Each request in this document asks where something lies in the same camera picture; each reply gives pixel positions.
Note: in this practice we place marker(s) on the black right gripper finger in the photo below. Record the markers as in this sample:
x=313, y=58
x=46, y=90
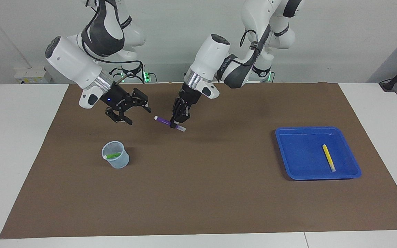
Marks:
x=117, y=115
x=142, y=100

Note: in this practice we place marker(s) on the yellow marker pen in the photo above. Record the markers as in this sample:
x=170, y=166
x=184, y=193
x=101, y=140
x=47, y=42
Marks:
x=328, y=156

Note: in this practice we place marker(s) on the blue plastic tray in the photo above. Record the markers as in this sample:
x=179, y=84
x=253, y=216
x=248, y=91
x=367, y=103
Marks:
x=302, y=155

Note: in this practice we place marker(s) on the translucent plastic cup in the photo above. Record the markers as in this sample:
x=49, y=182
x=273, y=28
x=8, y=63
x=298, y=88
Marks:
x=117, y=163

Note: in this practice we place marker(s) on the white socket box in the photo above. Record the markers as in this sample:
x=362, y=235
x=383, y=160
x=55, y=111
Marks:
x=29, y=75

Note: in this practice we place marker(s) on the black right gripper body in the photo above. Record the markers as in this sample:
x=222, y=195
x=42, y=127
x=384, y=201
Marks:
x=115, y=97

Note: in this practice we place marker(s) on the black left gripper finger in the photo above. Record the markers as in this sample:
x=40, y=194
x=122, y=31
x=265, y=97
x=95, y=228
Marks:
x=184, y=113
x=175, y=113

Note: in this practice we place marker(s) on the green marker pen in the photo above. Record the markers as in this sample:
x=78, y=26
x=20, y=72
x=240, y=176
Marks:
x=114, y=155

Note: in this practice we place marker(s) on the brown table mat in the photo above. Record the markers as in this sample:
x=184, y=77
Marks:
x=198, y=193

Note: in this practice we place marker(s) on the purple marker pen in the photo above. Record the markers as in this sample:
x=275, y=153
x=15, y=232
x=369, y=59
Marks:
x=164, y=121

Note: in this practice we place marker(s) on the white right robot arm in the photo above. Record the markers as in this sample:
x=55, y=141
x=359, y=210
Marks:
x=71, y=62

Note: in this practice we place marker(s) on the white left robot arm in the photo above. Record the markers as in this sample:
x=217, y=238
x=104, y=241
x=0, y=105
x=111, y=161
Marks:
x=209, y=55

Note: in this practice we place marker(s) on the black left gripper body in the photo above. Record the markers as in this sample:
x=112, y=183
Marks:
x=188, y=95

